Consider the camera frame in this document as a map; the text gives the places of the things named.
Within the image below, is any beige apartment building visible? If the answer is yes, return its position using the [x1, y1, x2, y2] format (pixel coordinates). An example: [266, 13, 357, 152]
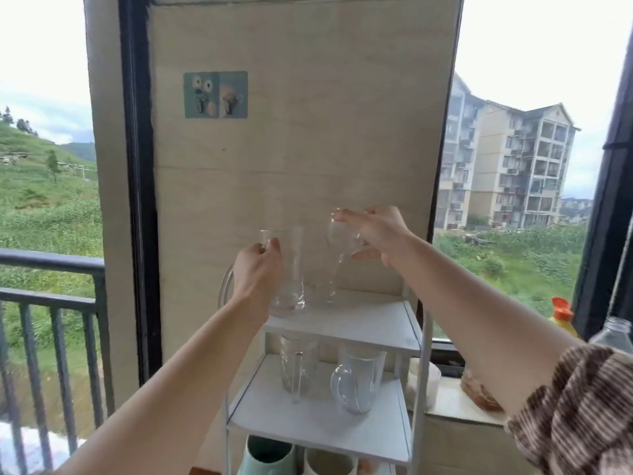
[437, 73, 581, 232]

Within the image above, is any person's right hand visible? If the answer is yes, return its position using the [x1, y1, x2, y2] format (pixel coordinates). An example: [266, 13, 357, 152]
[332, 204, 419, 269]

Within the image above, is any person's right forearm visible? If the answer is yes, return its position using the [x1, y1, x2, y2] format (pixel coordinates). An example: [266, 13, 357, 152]
[388, 232, 588, 427]

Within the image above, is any person's left forearm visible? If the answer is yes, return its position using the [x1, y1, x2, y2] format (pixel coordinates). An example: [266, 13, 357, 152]
[54, 299, 271, 475]

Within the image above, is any yellow bottle with orange cap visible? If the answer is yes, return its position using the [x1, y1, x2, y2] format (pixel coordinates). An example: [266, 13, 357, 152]
[548, 297, 581, 340]

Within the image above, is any person's left hand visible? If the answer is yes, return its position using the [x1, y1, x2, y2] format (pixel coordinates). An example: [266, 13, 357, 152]
[231, 237, 286, 325]

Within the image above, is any black window frame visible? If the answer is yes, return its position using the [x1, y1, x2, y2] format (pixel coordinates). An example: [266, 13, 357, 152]
[430, 87, 633, 377]

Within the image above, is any small white container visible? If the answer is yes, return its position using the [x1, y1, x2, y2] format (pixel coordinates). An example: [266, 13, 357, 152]
[405, 358, 442, 412]

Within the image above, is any white ceramic mug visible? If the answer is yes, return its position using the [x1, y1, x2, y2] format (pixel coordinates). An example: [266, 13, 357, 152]
[302, 447, 359, 475]

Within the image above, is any teal ceramic mug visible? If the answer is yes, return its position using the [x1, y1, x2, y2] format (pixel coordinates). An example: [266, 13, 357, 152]
[239, 434, 299, 475]

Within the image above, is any black metal balcony railing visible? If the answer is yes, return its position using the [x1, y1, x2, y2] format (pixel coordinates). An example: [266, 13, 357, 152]
[0, 249, 115, 475]

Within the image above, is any white metal shelf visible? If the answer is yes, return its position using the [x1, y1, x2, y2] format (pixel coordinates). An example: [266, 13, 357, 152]
[217, 261, 435, 475]

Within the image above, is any teal adhesive wall hook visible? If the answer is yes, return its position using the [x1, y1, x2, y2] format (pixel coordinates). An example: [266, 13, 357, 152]
[183, 71, 249, 120]

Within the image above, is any clear plastic water bottle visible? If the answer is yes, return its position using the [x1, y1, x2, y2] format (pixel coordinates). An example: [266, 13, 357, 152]
[588, 315, 633, 358]

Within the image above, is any black door frame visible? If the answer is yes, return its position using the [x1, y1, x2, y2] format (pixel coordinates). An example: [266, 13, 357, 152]
[117, 0, 164, 387]

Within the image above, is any clear glass handled mug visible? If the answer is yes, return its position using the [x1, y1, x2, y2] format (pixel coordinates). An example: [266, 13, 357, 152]
[258, 226, 307, 319]

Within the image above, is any person's right plaid sleeve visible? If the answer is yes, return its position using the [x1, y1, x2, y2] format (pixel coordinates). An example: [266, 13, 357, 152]
[506, 342, 633, 475]

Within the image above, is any plastic jar with red lid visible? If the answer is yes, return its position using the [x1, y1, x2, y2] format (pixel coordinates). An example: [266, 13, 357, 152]
[459, 365, 506, 414]

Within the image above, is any tall clear wine glass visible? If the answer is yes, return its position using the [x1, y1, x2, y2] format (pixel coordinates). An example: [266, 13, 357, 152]
[316, 208, 369, 305]

